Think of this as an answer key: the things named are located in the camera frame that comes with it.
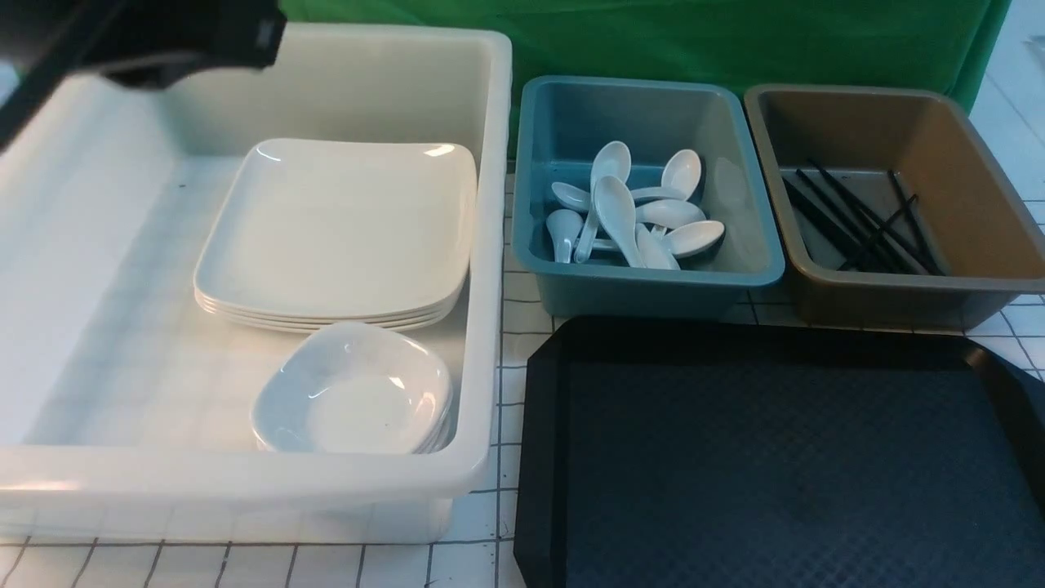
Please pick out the white spoon centre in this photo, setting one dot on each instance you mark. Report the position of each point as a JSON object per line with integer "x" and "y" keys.
{"x": 670, "y": 213}

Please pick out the green cloth backdrop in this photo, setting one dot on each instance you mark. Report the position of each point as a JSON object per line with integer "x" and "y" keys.
{"x": 938, "y": 46}

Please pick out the white spoon upright left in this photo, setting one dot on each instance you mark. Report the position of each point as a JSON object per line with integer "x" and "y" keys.
{"x": 613, "y": 160}

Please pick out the white ceramic soup spoon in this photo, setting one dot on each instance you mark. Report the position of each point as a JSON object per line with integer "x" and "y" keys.
{"x": 616, "y": 213}

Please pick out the black chopstick long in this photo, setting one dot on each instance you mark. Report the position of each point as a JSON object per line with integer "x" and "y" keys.
{"x": 849, "y": 204}

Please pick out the top stacked white plate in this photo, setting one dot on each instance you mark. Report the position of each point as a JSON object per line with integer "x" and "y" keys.
{"x": 432, "y": 314}

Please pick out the stacked white plate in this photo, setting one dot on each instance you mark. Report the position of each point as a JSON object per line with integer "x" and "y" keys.
{"x": 355, "y": 328}
{"x": 414, "y": 326}
{"x": 432, "y": 314}

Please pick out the brown plastic bin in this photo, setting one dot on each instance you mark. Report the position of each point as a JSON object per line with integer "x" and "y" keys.
{"x": 846, "y": 139}

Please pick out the white spoon far left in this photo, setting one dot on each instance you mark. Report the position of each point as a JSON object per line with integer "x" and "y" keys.
{"x": 578, "y": 200}

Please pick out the white small bowl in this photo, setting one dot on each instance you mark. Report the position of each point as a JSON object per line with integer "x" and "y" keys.
{"x": 286, "y": 442}
{"x": 379, "y": 391}

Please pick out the black chopstick gold tip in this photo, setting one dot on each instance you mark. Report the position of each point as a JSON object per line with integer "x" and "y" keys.
{"x": 878, "y": 236}

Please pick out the bottom stacked white plate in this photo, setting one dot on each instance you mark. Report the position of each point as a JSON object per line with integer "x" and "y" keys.
{"x": 355, "y": 328}

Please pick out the white spoon front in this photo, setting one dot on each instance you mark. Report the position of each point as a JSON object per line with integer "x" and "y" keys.
{"x": 655, "y": 255}

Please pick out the white spoon small left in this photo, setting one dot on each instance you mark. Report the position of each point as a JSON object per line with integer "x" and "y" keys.
{"x": 564, "y": 228}

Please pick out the large white plastic tub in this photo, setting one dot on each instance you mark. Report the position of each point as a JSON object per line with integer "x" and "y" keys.
{"x": 125, "y": 408}

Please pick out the black chopstick in bin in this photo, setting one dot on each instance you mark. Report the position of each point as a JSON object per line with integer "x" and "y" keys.
{"x": 851, "y": 225}
{"x": 869, "y": 224}
{"x": 828, "y": 228}
{"x": 914, "y": 223}

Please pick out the teal plastic bin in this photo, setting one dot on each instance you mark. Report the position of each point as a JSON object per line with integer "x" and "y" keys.
{"x": 565, "y": 122}

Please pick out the large white square plate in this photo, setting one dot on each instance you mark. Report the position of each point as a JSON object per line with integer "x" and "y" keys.
{"x": 320, "y": 228}

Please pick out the white spoon top right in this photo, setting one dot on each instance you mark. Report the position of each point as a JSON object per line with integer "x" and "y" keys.
{"x": 682, "y": 172}

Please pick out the middle stacked white plate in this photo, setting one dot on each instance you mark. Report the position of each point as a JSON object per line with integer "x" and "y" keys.
{"x": 414, "y": 326}

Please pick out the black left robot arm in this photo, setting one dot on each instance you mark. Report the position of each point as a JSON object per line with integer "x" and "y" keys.
{"x": 143, "y": 45}

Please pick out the black serving tray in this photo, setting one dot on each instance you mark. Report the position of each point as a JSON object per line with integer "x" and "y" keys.
{"x": 668, "y": 453}

